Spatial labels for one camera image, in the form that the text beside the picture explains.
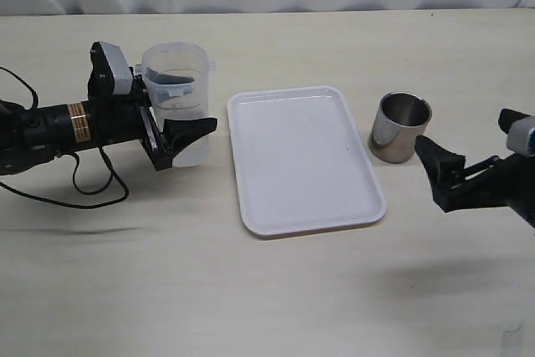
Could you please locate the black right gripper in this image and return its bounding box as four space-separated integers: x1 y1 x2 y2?
415 108 534 226

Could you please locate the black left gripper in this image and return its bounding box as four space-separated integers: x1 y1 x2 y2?
86 41 217 171

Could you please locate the clear plastic pitcher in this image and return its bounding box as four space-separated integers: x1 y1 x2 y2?
140 42 211 168

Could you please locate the stainless steel cup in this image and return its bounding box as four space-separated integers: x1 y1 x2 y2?
368 91 432 164

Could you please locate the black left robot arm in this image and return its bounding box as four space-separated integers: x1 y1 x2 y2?
1 41 217 176

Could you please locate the white plastic tray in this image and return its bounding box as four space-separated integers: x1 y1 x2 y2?
227 85 387 237

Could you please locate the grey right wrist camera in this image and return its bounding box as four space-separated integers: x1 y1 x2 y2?
506 116 535 157

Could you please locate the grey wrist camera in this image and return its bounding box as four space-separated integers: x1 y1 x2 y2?
99 41 133 95
506 116 535 157

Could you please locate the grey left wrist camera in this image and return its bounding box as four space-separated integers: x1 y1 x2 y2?
99 41 133 95

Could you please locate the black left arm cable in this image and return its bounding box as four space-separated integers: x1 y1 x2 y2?
0 65 129 209

